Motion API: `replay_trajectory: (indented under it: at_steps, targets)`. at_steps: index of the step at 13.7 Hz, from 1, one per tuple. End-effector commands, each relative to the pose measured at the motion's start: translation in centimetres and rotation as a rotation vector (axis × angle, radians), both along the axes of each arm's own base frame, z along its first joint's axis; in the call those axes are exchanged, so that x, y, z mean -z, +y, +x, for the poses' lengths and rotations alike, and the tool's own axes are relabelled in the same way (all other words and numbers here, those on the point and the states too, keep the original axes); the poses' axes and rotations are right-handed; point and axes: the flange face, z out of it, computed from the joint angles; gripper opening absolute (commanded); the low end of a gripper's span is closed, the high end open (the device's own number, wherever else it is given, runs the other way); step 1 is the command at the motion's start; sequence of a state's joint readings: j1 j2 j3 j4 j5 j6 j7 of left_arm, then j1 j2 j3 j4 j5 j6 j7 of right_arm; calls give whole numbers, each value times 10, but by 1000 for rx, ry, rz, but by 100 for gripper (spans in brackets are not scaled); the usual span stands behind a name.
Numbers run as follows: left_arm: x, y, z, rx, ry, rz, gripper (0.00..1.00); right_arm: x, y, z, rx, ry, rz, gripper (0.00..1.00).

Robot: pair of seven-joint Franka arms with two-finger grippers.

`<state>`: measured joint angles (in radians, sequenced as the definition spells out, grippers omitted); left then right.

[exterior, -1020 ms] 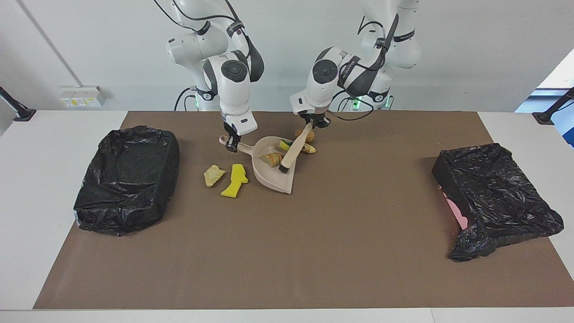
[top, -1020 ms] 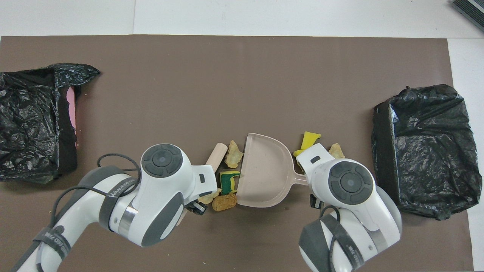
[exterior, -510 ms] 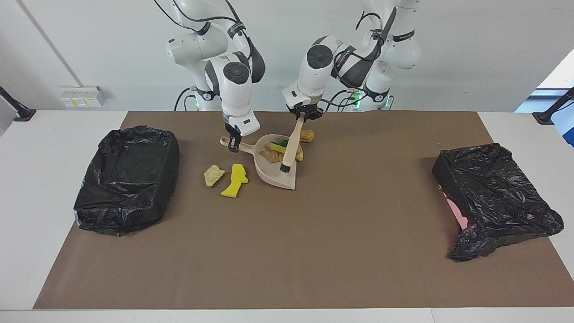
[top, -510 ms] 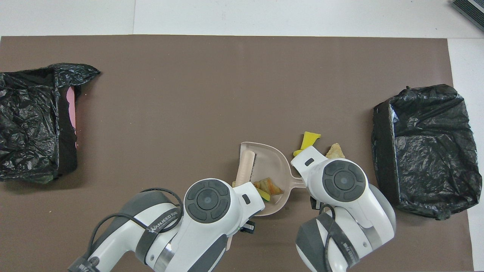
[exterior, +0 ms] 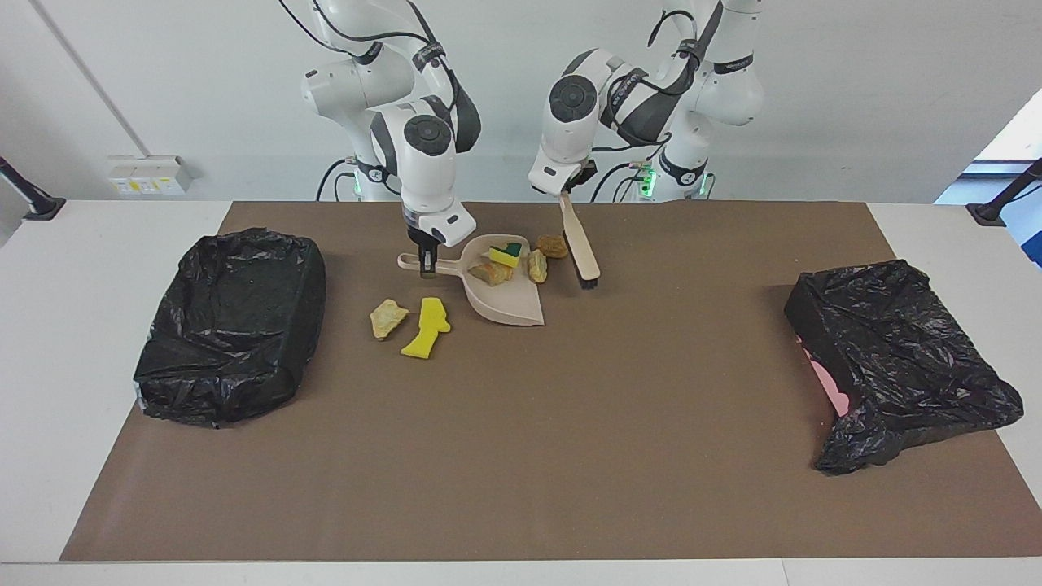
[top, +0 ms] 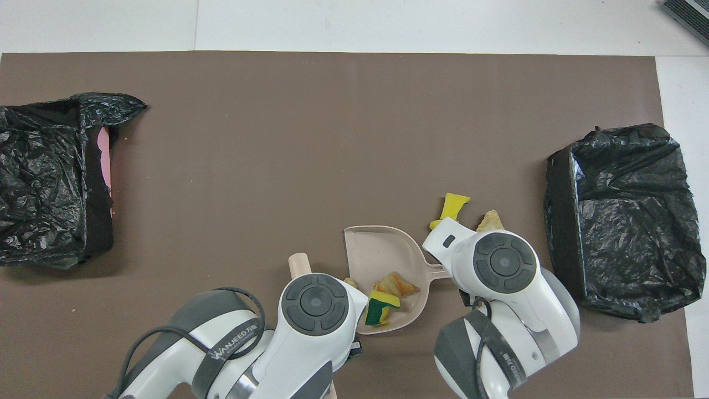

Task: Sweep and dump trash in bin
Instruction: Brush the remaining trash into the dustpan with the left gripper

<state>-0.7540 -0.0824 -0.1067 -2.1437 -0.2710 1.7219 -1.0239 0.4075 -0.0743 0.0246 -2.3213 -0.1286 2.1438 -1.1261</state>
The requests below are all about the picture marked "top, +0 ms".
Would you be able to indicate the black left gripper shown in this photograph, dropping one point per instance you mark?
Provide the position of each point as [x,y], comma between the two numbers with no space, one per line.
[355,349]

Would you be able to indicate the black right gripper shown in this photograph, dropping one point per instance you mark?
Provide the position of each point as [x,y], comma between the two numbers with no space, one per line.
[468,302]

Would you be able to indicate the green yellow sponge piece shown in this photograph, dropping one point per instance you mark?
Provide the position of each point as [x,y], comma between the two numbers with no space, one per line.
[376,313]

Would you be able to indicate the golden brown sponge piece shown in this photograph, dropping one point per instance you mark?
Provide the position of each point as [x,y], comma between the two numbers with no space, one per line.
[350,282]

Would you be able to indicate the ridged beige orange sponge piece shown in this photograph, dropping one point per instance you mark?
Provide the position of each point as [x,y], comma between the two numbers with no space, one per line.
[396,284]

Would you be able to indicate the angular beige sponge piece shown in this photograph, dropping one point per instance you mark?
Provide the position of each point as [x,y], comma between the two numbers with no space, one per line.
[490,223]

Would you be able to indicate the beige plastic dustpan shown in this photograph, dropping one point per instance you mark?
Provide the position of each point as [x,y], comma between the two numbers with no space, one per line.
[382,255]

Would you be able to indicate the bright yellow sponge piece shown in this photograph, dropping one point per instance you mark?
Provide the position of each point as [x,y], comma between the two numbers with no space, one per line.
[454,204]

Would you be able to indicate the beige hand brush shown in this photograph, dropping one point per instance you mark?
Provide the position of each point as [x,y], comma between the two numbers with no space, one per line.
[299,263]

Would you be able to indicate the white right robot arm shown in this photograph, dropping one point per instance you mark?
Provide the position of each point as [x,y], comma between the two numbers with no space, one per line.
[515,310]

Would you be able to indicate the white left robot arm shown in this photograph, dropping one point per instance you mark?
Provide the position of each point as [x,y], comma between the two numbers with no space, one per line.
[310,354]

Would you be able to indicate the black bag lined bin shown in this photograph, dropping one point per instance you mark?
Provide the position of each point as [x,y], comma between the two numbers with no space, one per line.
[609,233]

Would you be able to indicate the pink bin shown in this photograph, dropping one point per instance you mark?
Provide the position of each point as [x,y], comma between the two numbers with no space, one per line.
[103,158]

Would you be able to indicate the black trash bag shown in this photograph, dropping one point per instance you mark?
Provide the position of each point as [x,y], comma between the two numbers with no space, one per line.
[39,155]

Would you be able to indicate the brown table mat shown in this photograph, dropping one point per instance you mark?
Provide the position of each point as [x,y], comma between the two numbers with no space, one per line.
[354,83]

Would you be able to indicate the dark grey ribbed device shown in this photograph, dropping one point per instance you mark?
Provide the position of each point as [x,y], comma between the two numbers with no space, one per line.
[689,14]

